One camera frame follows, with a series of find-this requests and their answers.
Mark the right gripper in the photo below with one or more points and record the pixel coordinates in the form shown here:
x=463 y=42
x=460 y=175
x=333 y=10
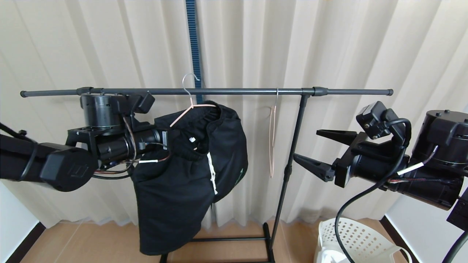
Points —
x=362 y=160

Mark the beige curtain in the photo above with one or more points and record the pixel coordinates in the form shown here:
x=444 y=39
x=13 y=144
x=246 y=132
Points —
x=91 y=44
x=365 y=44

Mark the white laundry basket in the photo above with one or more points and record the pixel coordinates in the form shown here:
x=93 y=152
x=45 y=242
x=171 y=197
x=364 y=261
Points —
x=358 y=237

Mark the white garment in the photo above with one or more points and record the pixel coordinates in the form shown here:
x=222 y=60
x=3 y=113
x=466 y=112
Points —
x=331 y=258

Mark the pink clothes hanger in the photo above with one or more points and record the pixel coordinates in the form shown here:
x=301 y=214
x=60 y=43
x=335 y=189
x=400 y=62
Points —
x=271 y=138
x=190 y=98

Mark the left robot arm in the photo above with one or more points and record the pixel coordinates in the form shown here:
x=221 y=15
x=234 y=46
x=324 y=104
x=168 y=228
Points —
x=65 y=168

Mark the black shorts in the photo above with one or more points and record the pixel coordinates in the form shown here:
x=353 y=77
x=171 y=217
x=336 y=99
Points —
x=182 y=190

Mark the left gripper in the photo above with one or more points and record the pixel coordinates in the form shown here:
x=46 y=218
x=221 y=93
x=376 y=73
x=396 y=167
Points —
x=159 y=140

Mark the black clothes rack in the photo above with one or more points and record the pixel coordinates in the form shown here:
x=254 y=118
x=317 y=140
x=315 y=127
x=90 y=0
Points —
x=256 y=91

